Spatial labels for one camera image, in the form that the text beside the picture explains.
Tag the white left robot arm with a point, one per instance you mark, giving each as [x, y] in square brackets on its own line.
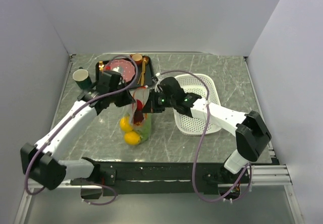
[41, 161]

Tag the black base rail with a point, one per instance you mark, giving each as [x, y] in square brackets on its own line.
[164, 177]

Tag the dark green mug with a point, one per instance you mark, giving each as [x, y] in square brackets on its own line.
[82, 79]

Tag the gold fork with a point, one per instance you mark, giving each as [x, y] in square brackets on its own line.
[101, 66]

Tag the pink dotted plate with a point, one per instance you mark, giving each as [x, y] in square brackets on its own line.
[122, 66]

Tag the red strawberry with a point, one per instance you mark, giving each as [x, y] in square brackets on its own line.
[139, 105]

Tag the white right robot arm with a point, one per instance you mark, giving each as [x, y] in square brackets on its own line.
[249, 129]

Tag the yellow orange fruit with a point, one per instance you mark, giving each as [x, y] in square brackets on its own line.
[132, 138]

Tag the green star fruit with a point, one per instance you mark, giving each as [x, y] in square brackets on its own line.
[147, 123]

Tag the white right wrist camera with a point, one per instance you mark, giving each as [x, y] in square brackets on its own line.
[158, 78]

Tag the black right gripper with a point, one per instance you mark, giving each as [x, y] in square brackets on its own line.
[149, 106]

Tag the green grape bunch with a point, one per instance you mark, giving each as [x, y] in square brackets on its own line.
[144, 134]

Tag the clear zip top bag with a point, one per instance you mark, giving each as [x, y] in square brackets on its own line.
[135, 124]

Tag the dark red plum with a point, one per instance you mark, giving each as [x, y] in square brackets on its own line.
[138, 117]

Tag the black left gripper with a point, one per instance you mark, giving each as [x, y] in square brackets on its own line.
[128, 99]

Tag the black serving tray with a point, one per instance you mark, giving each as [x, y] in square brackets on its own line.
[149, 74]

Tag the gold spoon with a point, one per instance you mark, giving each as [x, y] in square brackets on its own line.
[145, 61]

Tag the small orange cup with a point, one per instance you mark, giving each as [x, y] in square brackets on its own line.
[137, 58]

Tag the white perforated basket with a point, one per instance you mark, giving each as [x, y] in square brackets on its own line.
[186, 125]

